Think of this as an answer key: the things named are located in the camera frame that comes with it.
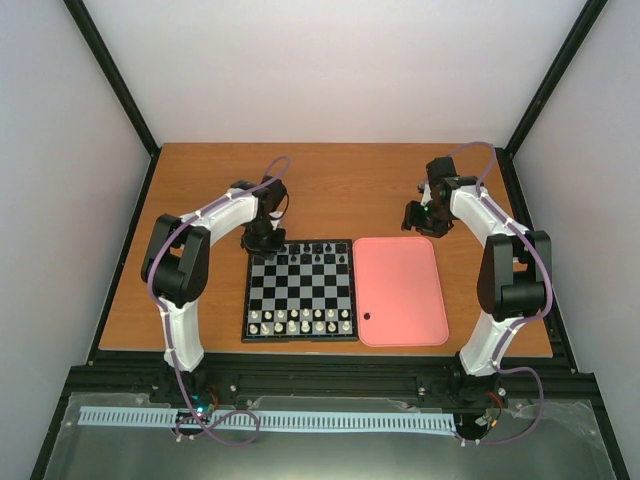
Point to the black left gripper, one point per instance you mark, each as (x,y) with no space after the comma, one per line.
(264,252)

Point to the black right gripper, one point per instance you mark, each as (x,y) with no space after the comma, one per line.
(411,220)

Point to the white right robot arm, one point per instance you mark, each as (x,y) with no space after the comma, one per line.
(514,280)

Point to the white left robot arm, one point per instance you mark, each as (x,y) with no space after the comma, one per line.
(176,263)

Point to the white back rank pieces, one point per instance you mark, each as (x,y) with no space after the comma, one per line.
(293,328)

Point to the black white chessboard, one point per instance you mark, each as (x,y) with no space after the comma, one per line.
(270,286)

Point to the white pawn row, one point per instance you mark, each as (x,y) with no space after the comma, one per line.
(255,316)

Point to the pink plastic tray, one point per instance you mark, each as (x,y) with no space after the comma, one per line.
(397,282)

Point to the light blue cable duct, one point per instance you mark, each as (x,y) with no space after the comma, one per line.
(272,421)

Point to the black aluminium base frame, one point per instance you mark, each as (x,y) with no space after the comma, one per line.
(247,376)

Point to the black right frame post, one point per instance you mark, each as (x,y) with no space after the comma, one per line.
(569,48)

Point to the black frame post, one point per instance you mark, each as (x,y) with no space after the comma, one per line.
(569,48)
(94,40)

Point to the black left frame post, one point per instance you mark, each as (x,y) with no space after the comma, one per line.
(94,40)

